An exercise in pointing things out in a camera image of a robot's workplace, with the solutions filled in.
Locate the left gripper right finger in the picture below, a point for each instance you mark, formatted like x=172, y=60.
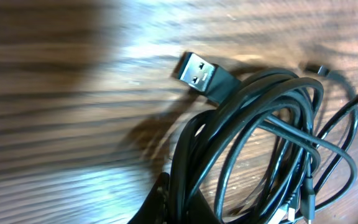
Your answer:
x=199, y=212

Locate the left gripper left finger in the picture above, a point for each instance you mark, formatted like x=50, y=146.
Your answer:
x=153, y=209

